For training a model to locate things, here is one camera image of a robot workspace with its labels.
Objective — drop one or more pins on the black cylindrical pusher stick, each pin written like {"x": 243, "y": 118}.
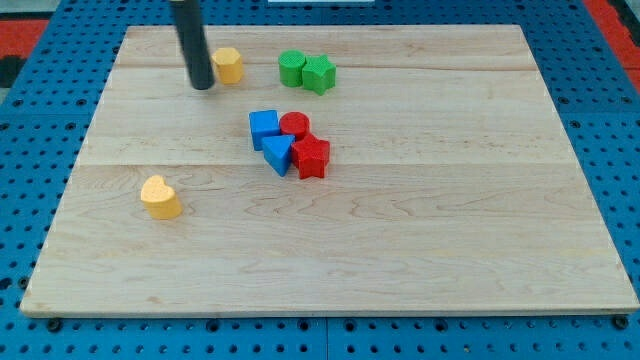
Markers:
{"x": 190, "y": 30}

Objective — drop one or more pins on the green circle block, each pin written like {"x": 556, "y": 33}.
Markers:
{"x": 291, "y": 62}

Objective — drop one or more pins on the red circle block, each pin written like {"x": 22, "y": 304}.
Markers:
{"x": 296, "y": 124}

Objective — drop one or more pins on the yellow heart block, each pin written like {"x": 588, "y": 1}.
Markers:
{"x": 159, "y": 199}

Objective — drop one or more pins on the yellow hexagon block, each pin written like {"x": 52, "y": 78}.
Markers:
{"x": 228, "y": 65}

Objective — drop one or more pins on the blue square block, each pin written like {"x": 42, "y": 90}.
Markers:
{"x": 264, "y": 123}

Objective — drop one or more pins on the green star block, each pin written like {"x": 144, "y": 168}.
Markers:
{"x": 318, "y": 74}

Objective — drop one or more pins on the blue triangle block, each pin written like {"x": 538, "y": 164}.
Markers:
{"x": 277, "y": 152}

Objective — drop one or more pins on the red star block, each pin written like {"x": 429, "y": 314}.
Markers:
{"x": 311, "y": 156}

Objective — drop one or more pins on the light wooden board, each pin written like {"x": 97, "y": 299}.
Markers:
{"x": 452, "y": 188}

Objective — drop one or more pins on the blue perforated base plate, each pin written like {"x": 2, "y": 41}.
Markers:
{"x": 49, "y": 108}

